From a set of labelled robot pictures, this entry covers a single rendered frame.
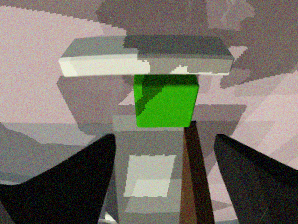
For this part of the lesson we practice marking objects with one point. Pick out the tan cardboard box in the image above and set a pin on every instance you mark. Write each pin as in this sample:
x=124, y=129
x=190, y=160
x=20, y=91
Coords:
x=159, y=174

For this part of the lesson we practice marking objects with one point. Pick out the green block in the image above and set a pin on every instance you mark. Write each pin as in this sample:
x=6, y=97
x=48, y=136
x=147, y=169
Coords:
x=164, y=101

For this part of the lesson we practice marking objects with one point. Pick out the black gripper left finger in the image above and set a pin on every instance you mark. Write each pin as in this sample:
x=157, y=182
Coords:
x=70, y=193

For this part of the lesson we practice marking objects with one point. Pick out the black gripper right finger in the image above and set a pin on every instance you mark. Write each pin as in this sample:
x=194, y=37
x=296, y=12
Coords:
x=263, y=191

